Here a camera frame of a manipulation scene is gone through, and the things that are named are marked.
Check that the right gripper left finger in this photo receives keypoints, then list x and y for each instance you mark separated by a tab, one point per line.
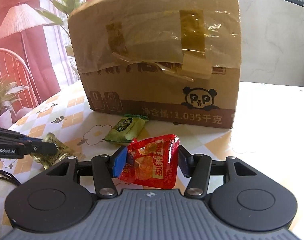
64	194

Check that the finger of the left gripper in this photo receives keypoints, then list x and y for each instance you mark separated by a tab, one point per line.
6	134

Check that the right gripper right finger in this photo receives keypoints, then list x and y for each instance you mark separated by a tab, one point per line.
236	193

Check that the gold snack packet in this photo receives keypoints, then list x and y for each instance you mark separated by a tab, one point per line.
52	151

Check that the red snack packet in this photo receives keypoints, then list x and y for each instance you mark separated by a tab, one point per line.
152	162

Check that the green snack packet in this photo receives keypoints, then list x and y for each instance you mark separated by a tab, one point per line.
127	128

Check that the red printed backdrop curtain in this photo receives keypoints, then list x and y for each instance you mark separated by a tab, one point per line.
44	48

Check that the checkered flower tablecloth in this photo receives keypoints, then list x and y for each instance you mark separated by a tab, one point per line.
267	134

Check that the taped brown cardboard box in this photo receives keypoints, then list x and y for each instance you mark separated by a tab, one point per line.
168	60

